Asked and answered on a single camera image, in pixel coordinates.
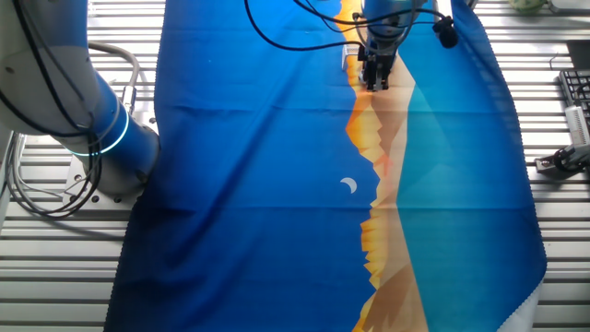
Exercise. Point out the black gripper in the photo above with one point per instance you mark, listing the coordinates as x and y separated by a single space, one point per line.
378 50

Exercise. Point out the white mesh goal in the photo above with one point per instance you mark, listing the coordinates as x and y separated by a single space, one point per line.
349 55

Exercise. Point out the blue landscape print cloth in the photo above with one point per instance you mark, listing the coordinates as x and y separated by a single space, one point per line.
276 207

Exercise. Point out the green round object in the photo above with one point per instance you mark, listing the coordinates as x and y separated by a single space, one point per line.
527 5

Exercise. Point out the black keyboard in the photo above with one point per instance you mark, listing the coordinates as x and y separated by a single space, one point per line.
576 90

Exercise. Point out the dark box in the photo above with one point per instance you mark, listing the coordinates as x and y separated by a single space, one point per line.
578 54

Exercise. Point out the black clamp tool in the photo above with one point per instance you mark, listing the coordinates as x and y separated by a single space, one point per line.
562 161

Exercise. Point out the white flat object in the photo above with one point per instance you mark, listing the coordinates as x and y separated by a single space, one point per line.
569 4

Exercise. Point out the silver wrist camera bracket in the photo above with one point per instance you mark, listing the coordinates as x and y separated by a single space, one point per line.
443 7

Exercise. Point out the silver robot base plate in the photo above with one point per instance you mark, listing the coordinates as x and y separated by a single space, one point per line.
101 203

